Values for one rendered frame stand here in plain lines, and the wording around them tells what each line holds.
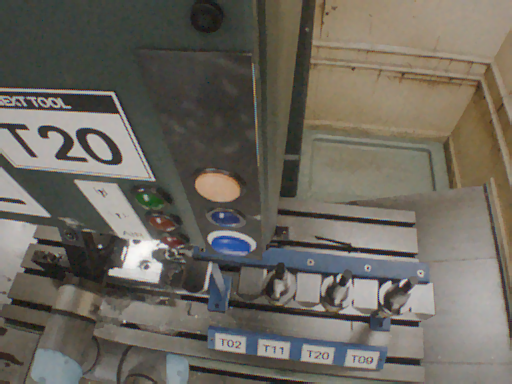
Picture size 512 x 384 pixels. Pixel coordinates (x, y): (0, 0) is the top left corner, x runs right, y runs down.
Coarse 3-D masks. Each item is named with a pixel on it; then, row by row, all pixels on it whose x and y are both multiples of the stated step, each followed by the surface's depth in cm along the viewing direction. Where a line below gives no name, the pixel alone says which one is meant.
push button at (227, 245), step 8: (216, 240) 26; (224, 240) 26; (232, 240) 26; (240, 240) 26; (216, 248) 27; (224, 248) 27; (232, 248) 27; (240, 248) 26; (248, 248) 27; (240, 256) 28
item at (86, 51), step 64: (0, 0) 12; (64, 0) 12; (128, 0) 12; (192, 0) 11; (256, 0) 12; (0, 64) 15; (64, 64) 15; (128, 64) 14; (256, 64) 14; (64, 192) 25; (128, 192) 24
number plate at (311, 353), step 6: (306, 348) 89; (312, 348) 88; (318, 348) 88; (324, 348) 88; (330, 348) 88; (306, 354) 89; (312, 354) 89; (318, 354) 89; (324, 354) 89; (330, 354) 88; (306, 360) 90; (312, 360) 90; (318, 360) 89; (324, 360) 89; (330, 360) 89
